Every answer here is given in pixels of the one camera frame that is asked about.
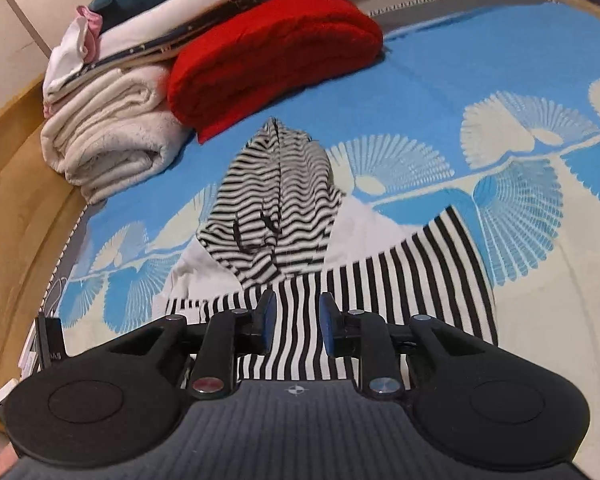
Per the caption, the white folded quilt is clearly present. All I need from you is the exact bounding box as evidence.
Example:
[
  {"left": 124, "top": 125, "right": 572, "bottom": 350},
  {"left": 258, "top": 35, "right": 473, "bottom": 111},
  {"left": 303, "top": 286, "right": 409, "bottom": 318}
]
[{"left": 99, "top": 0, "right": 281, "bottom": 57}]

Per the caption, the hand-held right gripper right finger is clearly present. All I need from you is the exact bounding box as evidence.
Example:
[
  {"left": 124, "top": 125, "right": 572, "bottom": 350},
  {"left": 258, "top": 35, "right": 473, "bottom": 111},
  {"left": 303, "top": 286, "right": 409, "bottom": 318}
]
[{"left": 319, "top": 291, "right": 503, "bottom": 401}]

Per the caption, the white fluffy folded blanket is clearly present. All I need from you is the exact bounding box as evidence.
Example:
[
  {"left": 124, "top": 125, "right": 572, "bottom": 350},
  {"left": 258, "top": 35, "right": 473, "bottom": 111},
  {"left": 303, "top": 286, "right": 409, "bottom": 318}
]
[{"left": 41, "top": 66, "right": 191, "bottom": 206}]

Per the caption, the white wardrobe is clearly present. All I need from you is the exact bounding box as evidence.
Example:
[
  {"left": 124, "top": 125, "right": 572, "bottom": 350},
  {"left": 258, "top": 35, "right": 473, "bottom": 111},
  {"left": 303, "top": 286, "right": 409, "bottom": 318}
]
[{"left": 0, "top": 0, "right": 53, "bottom": 117}]

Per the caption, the navy patterned folded cloth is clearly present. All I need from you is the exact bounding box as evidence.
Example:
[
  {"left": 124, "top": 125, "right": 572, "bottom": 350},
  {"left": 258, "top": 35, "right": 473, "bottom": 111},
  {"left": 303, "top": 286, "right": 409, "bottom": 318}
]
[{"left": 50, "top": 0, "right": 283, "bottom": 95}]

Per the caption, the black white striped hoodie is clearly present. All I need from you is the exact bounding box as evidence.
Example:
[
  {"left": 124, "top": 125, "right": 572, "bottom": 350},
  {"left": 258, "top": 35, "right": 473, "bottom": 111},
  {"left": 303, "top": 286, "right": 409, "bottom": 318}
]
[{"left": 162, "top": 116, "right": 499, "bottom": 383}]

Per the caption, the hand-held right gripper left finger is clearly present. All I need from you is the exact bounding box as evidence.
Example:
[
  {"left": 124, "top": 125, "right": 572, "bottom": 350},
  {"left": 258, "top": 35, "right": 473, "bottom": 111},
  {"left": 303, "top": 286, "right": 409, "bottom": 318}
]
[{"left": 97, "top": 289, "right": 279, "bottom": 403}]

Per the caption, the red folded blanket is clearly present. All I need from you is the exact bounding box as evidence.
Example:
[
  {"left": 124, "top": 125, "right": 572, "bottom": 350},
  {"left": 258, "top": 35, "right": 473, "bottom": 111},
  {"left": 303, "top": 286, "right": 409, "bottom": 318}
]
[{"left": 167, "top": 0, "right": 385, "bottom": 145}]

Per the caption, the blue white printed bedsheet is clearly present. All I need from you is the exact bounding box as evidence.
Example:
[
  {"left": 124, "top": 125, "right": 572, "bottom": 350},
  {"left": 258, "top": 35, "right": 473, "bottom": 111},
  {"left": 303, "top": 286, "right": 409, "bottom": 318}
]
[{"left": 42, "top": 0, "right": 600, "bottom": 480}]

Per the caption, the pink and white cloth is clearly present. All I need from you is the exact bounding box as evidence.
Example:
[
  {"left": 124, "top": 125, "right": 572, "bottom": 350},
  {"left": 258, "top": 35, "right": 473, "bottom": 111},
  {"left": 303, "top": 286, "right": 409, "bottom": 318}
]
[{"left": 42, "top": 5, "right": 104, "bottom": 120}]

